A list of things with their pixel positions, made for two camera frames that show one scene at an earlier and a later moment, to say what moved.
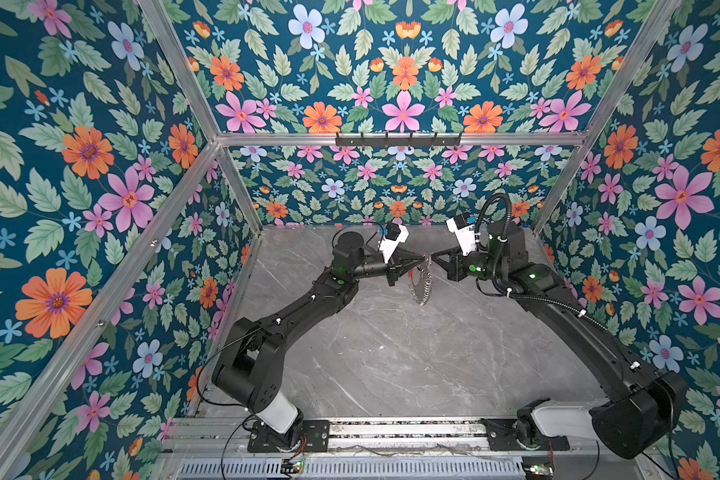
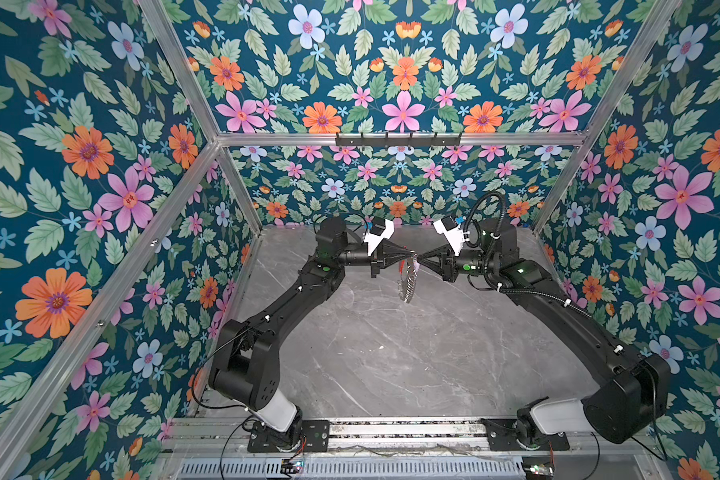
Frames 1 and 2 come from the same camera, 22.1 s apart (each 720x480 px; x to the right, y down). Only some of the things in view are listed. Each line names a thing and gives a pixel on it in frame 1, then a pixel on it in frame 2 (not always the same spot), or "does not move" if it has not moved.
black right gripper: x=454 y=265 does not move
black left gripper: x=400 y=263 → x=380 y=260
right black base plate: x=501 y=436 does not move
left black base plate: x=315 y=438 does not move
